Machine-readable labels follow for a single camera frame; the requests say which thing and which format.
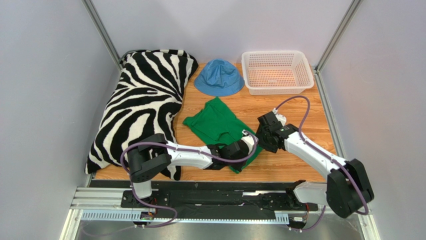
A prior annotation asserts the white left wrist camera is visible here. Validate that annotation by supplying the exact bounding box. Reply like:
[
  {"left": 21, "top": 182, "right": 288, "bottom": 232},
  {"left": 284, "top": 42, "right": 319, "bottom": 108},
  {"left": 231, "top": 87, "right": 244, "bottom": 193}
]
[{"left": 241, "top": 130, "right": 257, "bottom": 153}]

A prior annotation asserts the zebra striped pillow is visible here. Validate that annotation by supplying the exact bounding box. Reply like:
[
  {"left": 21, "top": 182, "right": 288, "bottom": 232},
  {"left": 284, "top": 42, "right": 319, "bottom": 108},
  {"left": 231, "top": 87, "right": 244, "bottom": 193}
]
[{"left": 84, "top": 49, "right": 199, "bottom": 175}]

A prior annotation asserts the left aluminium frame post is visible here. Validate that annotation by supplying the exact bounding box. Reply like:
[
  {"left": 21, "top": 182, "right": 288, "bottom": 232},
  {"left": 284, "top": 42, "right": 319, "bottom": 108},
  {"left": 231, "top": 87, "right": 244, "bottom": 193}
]
[{"left": 81, "top": 0, "right": 123, "bottom": 70}]

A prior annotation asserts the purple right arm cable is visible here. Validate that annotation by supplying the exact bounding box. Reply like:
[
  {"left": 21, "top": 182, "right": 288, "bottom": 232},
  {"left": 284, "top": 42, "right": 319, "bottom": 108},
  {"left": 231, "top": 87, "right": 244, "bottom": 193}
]
[{"left": 272, "top": 95, "right": 370, "bottom": 233}]

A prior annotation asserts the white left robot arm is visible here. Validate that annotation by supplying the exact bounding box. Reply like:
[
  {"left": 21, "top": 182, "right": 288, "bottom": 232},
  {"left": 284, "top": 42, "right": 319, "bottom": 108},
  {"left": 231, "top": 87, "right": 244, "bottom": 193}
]
[{"left": 120, "top": 130, "right": 259, "bottom": 199}]

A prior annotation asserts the blue bucket hat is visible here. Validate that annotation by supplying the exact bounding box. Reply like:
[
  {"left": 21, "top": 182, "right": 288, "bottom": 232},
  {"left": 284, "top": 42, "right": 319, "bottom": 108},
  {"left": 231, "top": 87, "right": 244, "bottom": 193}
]
[{"left": 194, "top": 58, "right": 245, "bottom": 97}]

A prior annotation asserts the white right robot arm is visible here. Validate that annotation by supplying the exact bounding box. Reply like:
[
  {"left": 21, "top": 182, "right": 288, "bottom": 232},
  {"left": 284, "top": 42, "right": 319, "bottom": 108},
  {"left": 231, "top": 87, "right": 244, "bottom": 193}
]
[{"left": 255, "top": 111, "right": 375, "bottom": 219}]

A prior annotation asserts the green t shirt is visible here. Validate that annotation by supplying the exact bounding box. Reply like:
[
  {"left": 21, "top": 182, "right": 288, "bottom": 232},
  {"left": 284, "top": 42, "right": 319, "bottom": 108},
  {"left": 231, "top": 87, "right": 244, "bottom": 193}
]
[{"left": 182, "top": 96, "right": 264, "bottom": 175}]

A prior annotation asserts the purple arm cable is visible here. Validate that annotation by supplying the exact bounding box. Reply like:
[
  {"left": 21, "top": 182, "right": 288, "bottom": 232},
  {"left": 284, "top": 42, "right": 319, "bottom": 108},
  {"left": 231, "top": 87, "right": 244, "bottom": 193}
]
[
  {"left": 272, "top": 95, "right": 370, "bottom": 233},
  {"left": 119, "top": 130, "right": 259, "bottom": 229}
]

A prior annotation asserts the aluminium frame post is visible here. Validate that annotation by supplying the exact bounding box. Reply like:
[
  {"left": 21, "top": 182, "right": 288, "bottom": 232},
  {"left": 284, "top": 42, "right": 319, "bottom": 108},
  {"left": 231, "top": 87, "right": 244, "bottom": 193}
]
[
  {"left": 315, "top": 0, "right": 363, "bottom": 72},
  {"left": 81, "top": 0, "right": 123, "bottom": 70}
]

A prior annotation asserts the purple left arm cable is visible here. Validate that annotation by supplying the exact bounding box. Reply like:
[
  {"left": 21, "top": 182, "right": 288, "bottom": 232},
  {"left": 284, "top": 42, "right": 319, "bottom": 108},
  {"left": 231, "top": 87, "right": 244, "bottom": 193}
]
[{"left": 119, "top": 130, "right": 259, "bottom": 229}]

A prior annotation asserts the white plastic basket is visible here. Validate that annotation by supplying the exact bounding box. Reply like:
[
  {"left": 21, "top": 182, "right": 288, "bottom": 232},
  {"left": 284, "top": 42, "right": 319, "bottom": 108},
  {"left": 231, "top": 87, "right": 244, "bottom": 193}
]
[{"left": 241, "top": 50, "right": 315, "bottom": 96}]

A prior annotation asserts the right aluminium frame post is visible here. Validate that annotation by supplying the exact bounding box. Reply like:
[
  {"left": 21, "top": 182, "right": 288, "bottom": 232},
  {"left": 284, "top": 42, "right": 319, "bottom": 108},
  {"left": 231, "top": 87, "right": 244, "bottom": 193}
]
[{"left": 315, "top": 0, "right": 363, "bottom": 72}]

